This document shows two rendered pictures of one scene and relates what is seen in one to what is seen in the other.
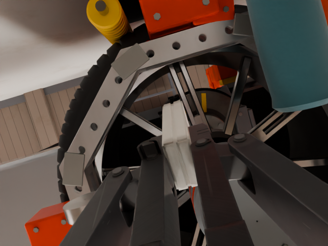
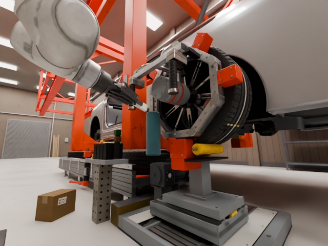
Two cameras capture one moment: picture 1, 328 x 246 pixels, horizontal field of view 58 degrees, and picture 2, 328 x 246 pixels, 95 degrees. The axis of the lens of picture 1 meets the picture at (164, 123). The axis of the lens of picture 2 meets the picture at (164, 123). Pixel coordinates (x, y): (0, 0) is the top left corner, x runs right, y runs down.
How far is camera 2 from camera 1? 0.57 m
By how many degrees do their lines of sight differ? 48
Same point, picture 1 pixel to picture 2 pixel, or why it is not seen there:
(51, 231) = (226, 75)
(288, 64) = (151, 120)
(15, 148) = not seen: outside the picture
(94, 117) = (204, 115)
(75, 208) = (170, 92)
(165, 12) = (179, 142)
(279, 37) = (151, 126)
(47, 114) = not seen: outside the picture
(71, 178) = (215, 95)
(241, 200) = (159, 92)
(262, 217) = (157, 88)
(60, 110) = not seen: outside the picture
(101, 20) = (197, 146)
